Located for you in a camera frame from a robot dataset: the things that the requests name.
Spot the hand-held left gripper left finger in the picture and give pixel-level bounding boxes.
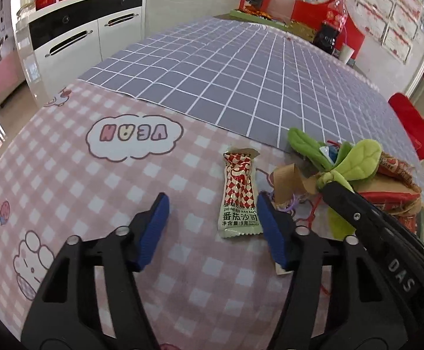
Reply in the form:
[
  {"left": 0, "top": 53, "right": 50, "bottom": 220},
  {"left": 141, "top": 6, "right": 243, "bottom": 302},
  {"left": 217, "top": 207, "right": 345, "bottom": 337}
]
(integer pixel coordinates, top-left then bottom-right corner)
[{"left": 21, "top": 192, "right": 170, "bottom": 350}]

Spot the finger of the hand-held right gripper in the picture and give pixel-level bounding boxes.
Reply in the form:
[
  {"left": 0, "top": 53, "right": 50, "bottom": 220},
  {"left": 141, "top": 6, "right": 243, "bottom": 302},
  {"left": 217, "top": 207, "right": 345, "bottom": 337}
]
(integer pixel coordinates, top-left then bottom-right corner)
[{"left": 322, "top": 181, "right": 393, "bottom": 250}]

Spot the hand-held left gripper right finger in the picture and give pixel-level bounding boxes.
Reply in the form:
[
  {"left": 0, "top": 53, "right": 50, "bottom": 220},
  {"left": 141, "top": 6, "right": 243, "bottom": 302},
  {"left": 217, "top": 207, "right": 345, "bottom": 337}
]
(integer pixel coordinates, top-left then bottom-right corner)
[{"left": 257, "top": 193, "right": 409, "bottom": 350}]

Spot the purple rubber band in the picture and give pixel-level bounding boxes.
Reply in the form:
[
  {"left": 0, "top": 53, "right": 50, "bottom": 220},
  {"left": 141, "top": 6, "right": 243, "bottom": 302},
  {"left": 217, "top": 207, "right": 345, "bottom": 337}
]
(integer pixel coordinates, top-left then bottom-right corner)
[{"left": 280, "top": 196, "right": 302, "bottom": 214}]

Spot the red string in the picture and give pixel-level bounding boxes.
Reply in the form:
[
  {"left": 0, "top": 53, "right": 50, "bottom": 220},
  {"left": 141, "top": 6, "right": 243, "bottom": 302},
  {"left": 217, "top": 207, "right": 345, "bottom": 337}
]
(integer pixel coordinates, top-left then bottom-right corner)
[{"left": 305, "top": 195, "right": 325, "bottom": 236}]

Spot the red checked sauce sachet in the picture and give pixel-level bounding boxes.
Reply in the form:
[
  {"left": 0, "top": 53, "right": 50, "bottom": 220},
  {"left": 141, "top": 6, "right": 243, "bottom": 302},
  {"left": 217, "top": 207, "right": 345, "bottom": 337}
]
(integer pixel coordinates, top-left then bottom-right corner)
[{"left": 218, "top": 148, "right": 264, "bottom": 240}]

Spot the green plush leaf toy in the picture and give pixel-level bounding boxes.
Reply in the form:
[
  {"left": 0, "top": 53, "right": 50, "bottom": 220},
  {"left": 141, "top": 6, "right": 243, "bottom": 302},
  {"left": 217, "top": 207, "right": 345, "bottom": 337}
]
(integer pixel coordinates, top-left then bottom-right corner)
[{"left": 288, "top": 127, "right": 383, "bottom": 240}]

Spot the red label packet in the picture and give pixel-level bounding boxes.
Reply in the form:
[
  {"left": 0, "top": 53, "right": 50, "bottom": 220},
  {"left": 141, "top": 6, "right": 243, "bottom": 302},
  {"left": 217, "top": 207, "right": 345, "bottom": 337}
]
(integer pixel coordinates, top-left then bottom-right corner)
[{"left": 398, "top": 214, "right": 423, "bottom": 236}]

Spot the teal packet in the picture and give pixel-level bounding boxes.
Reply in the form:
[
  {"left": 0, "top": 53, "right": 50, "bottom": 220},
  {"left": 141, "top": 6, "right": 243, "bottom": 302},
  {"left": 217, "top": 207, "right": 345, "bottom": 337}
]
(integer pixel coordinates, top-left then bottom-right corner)
[{"left": 319, "top": 145, "right": 340, "bottom": 163}]

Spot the red yellow snack wrapper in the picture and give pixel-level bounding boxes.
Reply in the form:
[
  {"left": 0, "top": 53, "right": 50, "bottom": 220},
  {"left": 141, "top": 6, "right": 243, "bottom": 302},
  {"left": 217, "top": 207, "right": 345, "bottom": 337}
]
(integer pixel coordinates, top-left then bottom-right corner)
[{"left": 356, "top": 152, "right": 423, "bottom": 216}]

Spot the pink checked tablecloth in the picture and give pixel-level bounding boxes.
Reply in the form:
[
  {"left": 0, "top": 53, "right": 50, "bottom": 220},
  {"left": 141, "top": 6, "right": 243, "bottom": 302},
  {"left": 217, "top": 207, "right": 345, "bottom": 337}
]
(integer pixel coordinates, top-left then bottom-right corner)
[{"left": 0, "top": 80, "right": 424, "bottom": 350}]

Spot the red chair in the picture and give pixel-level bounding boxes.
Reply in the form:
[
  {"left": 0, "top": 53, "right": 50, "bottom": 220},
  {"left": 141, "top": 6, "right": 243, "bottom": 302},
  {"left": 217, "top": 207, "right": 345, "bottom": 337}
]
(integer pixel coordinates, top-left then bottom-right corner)
[{"left": 388, "top": 93, "right": 424, "bottom": 161}]

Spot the white paper cup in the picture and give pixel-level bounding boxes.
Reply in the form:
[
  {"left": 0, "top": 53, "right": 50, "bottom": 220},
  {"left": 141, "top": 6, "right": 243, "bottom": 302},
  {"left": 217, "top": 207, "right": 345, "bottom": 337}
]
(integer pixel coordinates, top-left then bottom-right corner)
[{"left": 339, "top": 44, "right": 355, "bottom": 63}]

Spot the purple grid tablecloth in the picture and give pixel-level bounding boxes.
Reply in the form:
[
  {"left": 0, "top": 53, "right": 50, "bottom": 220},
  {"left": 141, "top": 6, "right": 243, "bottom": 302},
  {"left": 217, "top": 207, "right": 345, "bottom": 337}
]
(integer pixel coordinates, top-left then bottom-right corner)
[{"left": 78, "top": 16, "right": 424, "bottom": 195}]

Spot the cola bottle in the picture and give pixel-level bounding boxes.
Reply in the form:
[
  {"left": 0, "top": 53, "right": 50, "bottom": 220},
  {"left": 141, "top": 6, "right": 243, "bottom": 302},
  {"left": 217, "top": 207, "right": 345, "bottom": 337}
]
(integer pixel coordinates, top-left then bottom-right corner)
[{"left": 314, "top": 0, "right": 348, "bottom": 55}]

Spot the gold green box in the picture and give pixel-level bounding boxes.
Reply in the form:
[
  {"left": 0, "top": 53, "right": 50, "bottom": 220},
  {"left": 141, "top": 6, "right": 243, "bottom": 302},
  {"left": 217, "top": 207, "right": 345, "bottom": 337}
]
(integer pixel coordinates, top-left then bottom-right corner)
[{"left": 292, "top": 22, "right": 317, "bottom": 39}]

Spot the white sideboard cabinet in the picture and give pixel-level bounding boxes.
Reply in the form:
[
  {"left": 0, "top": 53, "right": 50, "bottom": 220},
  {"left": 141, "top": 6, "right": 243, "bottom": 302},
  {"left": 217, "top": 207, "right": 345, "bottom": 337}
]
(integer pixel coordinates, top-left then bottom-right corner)
[{"left": 15, "top": 0, "right": 149, "bottom": 100}]

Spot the green tray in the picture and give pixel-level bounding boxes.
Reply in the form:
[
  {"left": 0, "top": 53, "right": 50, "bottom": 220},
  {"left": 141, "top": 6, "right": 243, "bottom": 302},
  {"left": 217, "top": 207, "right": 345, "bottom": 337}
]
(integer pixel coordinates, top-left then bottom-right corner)
[{"left": 230, "top": 7, "right": 293, "bottom": 32}]

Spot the pink blanket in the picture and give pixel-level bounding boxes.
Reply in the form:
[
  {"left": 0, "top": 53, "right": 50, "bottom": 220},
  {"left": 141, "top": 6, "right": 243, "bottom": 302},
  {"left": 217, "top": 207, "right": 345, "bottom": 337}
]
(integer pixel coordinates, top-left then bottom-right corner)
[{"left": 0, "top": 58, "right": 20, "bottom": 102}]

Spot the gold snack box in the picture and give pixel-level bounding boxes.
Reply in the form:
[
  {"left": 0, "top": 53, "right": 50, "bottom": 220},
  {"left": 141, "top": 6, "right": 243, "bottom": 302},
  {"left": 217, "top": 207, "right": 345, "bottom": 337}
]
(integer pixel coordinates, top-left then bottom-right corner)
[{"left": 17, "top": 2, "right": 38, "bottom": 17}]

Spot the wall of award certificates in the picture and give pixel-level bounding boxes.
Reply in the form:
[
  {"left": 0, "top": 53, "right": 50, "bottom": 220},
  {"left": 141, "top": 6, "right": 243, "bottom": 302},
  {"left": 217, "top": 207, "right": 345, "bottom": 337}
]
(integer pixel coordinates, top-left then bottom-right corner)
[{"left": 268, "top": 0, "right": 424, "bottom": 63}]

